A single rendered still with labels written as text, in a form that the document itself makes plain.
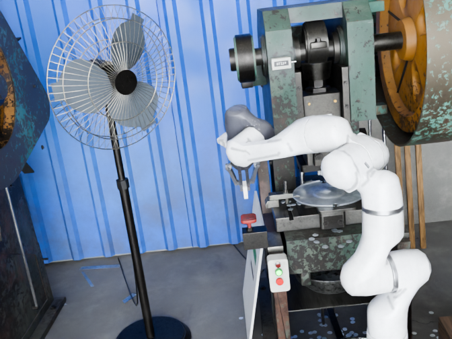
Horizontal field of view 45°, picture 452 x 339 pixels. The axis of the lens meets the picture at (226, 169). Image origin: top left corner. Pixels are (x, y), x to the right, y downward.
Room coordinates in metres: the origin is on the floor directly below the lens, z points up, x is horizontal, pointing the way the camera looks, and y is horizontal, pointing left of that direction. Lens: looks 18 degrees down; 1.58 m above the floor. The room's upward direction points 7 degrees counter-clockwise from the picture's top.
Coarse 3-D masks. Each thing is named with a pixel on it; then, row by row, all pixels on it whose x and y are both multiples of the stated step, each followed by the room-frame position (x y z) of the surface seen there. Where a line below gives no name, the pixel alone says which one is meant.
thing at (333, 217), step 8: (320, 208) 1.89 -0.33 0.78; (328, 208) 1.88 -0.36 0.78; (336, 208) 1.87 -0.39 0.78; (344, 208) 1.86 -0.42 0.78; (352, 208) 1.86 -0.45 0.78; (320, 216) 1.99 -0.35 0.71; (328, 216) 1.98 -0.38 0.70; (336, 216) 1.98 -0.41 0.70; (344, 216) 1.98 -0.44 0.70; (320, 224) 1.99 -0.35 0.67; (328, 224) 1.98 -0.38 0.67; (336, 224) 1.98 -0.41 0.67; (344, 224) 1.98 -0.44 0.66
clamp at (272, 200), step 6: (270, 192) 2.18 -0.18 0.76; (276, 192) 2.17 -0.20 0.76; (282, 192) 2.16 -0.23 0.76; (288, 192) 2.15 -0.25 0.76; (270, 198) 2.15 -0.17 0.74; (276, 198) 2.15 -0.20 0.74; (282, 198) 2.15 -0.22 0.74; (288, 198) 2.16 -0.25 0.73; (270, 204) 2.14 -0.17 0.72; (276, 204) 2.14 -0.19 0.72
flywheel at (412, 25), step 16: (384, 0) 2.40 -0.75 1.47; (400, 0) 2.26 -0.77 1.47; (416, 0) 2.06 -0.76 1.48; (384, 16) 2.43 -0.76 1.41; (400, 16) 2.25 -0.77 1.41; (416, 16) 2.06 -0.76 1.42; (384, 32) 2.44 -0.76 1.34; (416, 32) 2.06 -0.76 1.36; (416, 48) 2.06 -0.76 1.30; (384, 64) 2.41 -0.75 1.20; (400, 64) 2.27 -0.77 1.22; (416, 64) 2.06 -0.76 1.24; (384, 80) 2.39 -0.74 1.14; (416, 80) 2.12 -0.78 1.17; (400, 96) 2.27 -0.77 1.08; (416, 96) 2.07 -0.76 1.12; (400, 112) 2.18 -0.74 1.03; (416, 112) 1.96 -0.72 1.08
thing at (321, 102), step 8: (312, 88) 2.14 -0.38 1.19; (320, 88) 2.12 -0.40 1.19; (328, 88) 2.14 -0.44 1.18; (304, 96) 2.08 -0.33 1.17; (312, 96) 2.08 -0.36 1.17; (320, 96) 2.07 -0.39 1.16; (328, 96) 2.07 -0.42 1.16; (336, 96) 2.07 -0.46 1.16; (304, 104) 2.08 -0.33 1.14; (312, 104) 2.08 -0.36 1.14; (320, 104) 2.07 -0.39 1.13; (328, 104) 2.07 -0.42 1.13; (336, 104) 2.07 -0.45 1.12; (304, 112) 2.08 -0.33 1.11; (312, 112) 2.08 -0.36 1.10; (320, 112) 2.07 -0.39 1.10; (328, 112) 2.07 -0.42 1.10; (336, 112) 2.07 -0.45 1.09; (328, 152) 2.04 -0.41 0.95; (312, 160) 2.08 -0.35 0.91; (320, 160) 2.05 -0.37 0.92
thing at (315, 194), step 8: (304, 184) 2.15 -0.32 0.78; (312, 184) 2.15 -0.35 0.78; (320, 184) 2.14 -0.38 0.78; (328, 184) 2.12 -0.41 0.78; (296, 192) 2.08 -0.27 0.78; (304, 192) 2.07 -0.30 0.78; (312, 192) 2.05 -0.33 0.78; (320, 192) 2.03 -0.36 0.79; (328, 192) 2.02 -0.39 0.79; (336, 192) 2.01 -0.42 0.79; (344, 192) 2.00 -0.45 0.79; (352, 192) 2.00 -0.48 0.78; (296, 200) 1.99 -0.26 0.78; (304, 200) 1.98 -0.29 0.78; (312, 200) 1.97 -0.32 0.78; (320, 200) 1.96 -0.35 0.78; (328, 200) 1.95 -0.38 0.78; (336, 200) 1.94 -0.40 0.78; (344, 200) 1.93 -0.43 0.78; (352, 200) 1.92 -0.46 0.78
